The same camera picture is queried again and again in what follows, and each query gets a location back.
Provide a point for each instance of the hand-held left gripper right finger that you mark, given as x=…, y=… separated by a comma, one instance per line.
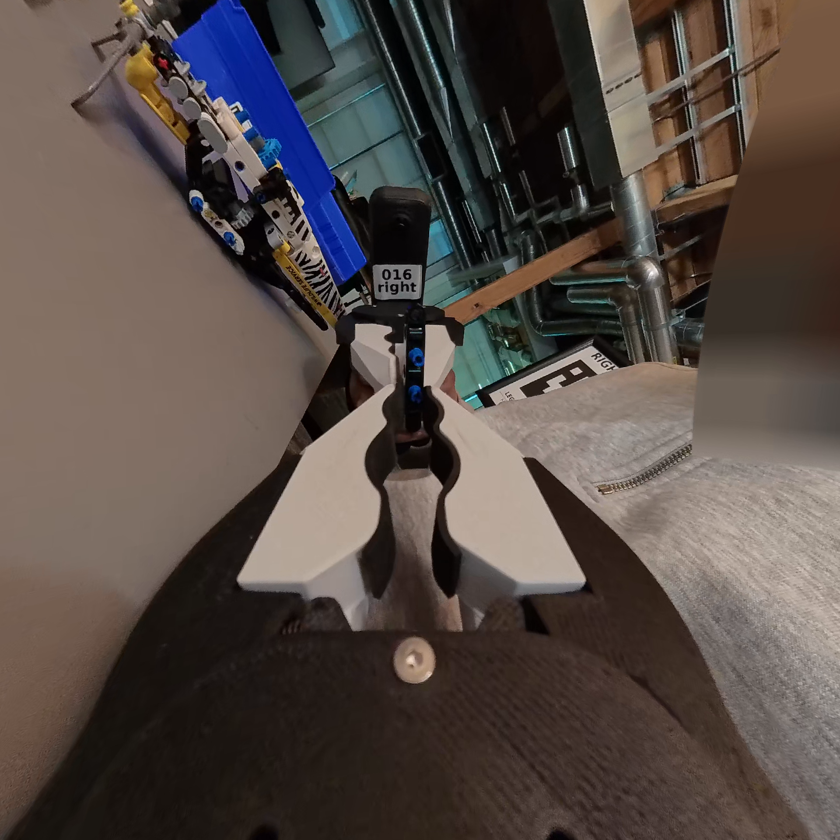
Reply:
x=512, y=525

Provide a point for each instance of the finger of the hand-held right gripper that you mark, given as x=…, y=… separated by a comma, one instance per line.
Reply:
x=439, y=351
x=374, y=354

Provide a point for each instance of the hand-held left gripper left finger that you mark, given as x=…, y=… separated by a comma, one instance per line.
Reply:
x=308, y=525

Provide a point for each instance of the black lego beam blue pins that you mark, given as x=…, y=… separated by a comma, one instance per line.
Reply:
x=413, y=374

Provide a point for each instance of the partly built lego helicopter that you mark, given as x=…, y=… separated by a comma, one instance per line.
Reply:
x=249, y=197

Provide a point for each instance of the framed marker sign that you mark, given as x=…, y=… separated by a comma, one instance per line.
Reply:
x=558, y=374

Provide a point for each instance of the slanted wooden beam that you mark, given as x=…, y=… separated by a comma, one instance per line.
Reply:
x=558, y=262

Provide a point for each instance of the person's grey hoodie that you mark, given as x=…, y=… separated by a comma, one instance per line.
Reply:
x=656, y=590

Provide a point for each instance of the blue plastic storage bin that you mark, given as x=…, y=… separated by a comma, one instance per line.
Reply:
x=249, y=59

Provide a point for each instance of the silver ventilation duct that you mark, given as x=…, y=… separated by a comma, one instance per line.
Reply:
x=630, y=282

